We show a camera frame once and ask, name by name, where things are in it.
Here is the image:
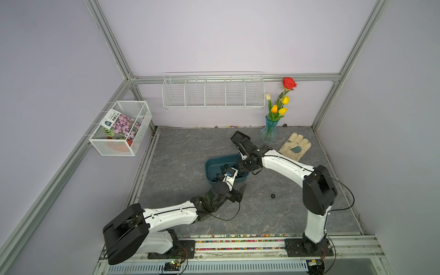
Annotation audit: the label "teal plastic storage box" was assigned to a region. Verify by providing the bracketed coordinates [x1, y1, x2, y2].
[205, 155, 249, 186]

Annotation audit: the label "black plastic scoop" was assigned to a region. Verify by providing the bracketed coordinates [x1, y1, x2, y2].
[230, 131, 250, 145]

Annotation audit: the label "pink flower packet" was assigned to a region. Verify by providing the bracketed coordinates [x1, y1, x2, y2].
[100, 109, 141, 141]

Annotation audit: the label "metal base rail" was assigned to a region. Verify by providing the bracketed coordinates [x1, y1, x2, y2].
[94, 234, 394, 275]

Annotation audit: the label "white wire basket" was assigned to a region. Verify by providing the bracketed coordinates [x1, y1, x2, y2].
[88, 101, 152, 157]

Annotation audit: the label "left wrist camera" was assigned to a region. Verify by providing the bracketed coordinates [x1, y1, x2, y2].
[223, 167, 238, 191]

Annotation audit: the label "cream work glove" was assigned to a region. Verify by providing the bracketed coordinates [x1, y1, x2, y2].
[278, 132, 311, 162]

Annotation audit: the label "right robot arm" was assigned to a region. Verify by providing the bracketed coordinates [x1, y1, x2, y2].
[234, 137, 338, 257]

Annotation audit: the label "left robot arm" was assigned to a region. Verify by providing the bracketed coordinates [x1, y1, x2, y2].
[103, 182, 246, 265]

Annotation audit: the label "red and yellow flowers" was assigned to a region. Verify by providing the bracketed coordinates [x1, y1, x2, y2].
[265, 77, 297, 122]

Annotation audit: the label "white wire wall shelf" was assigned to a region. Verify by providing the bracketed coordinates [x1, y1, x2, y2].
[162, 72, 266, 109]

